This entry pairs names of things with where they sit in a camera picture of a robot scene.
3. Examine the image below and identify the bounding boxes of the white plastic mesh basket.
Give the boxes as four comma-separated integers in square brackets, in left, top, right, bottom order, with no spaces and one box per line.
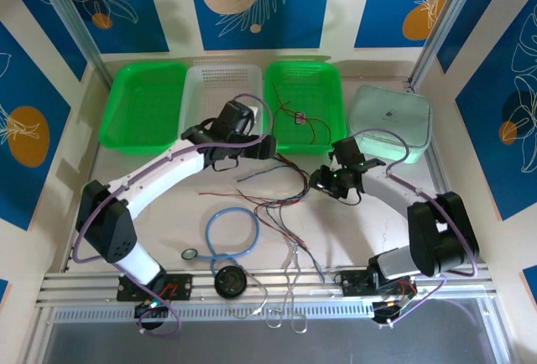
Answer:
[178,62,270,151]

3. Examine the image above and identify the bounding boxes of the green plastic mesh basket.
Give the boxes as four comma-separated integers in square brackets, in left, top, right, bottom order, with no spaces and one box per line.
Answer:
[99,60,189,156]
[263,60,348,156]

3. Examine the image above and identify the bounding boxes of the translucent lidded plastic box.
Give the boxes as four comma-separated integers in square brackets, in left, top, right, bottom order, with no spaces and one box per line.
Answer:
[344,85,433,164]

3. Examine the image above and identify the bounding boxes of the blue tube stethoscope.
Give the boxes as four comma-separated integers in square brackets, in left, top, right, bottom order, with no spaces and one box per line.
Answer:
[180,206,262,275]

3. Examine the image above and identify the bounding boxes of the black round speaker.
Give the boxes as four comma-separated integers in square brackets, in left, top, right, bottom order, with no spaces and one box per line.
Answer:
[213,266,247,298]

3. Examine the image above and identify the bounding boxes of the black electronics board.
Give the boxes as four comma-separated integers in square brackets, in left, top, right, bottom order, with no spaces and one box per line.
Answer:
[133,300,169,320]
[372,296,417,324]

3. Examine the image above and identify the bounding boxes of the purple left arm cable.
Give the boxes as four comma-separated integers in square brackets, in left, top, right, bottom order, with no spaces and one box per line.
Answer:
[71,93,274,338]

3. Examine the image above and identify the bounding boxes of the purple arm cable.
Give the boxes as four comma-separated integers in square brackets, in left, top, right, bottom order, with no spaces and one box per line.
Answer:
[71,93,274,338]
[346,127,480,328]

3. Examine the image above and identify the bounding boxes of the thin red wire with tag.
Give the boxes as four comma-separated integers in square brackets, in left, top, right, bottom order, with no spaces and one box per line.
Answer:
[270,82,336,146]

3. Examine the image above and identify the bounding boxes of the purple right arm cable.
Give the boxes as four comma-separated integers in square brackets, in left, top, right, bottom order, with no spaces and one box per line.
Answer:
[346,127,480,328]

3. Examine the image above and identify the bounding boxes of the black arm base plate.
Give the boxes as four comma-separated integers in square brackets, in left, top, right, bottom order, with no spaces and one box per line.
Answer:
[116,273,195,303]
[340,269,420,298]

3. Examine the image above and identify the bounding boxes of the clear wire loops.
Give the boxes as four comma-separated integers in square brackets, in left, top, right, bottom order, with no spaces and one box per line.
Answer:
[265,242,310,334]

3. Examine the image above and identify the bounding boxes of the thin grey speaker wire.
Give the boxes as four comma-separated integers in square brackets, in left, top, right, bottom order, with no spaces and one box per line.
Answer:
[226,272,269,320]

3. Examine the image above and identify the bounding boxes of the aluminium frame post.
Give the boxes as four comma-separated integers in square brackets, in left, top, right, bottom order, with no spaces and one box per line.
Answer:
[31,0,117,84]
[407,0,498,88]

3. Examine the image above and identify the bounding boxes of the aluminium frame rail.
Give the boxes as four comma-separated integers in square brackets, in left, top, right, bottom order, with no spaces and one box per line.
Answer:
[35,267,503,309]

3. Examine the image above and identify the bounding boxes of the perforated aluminium cable duct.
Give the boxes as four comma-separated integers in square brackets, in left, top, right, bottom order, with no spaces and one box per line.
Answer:
[52,299,375,324]

